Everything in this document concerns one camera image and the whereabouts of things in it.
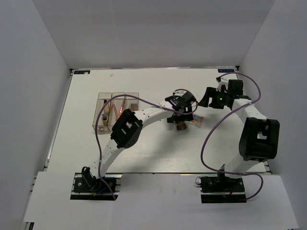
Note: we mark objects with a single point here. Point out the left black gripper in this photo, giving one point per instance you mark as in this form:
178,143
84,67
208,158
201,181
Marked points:
184,117

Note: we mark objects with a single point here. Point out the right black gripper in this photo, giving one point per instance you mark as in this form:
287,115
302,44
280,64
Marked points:
211,92

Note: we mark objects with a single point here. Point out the colorful eyeshadow palette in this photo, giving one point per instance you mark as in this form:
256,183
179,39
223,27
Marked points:
197,120

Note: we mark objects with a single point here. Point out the brown eyeshadow palette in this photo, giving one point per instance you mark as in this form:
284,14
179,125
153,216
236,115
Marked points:
181,125

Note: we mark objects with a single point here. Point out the orange makeup brush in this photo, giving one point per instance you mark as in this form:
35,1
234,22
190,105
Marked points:
121,108

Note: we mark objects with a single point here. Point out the beige foundation pump bottle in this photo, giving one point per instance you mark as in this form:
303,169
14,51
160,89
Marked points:
106,108

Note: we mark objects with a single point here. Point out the pink blush palette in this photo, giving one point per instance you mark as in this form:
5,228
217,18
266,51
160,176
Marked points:
133,106

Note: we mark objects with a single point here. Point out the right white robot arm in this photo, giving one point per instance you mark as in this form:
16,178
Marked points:
260,135

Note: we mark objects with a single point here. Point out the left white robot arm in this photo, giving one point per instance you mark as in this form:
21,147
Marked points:
127,129

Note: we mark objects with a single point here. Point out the middle clear organizer bin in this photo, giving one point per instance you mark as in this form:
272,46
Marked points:
117,106

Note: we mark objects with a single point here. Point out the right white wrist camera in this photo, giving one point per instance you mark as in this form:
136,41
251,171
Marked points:
222,84

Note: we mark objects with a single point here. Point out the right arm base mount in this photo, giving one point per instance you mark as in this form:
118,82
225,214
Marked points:
221,190

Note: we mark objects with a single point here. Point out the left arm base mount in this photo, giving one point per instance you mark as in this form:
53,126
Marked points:
99,191

